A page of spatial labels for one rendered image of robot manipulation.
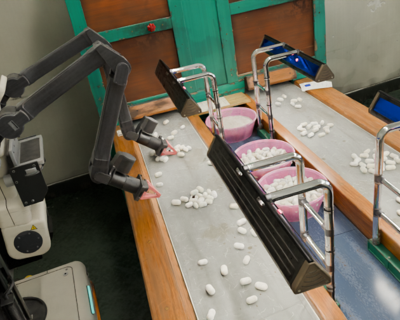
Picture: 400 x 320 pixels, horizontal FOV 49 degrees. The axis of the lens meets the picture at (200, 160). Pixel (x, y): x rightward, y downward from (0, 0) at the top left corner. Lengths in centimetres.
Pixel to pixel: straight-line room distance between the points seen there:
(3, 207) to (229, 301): 90
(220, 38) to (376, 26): 199
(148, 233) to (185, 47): 119
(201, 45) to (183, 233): 121
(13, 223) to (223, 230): 78
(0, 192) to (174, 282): 76
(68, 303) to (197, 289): 94
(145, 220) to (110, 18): 113
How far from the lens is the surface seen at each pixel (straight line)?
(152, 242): 154
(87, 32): 184
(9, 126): 146
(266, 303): 130
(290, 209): 160
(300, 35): 268
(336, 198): 171
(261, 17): 256
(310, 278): 89
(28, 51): 321
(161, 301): 133
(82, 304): 215
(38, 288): 234
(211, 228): 158
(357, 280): 145
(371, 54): 423
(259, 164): 115
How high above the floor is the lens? 170
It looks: 29 degrees down
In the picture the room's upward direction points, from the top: 11 degrees counter-clockwise
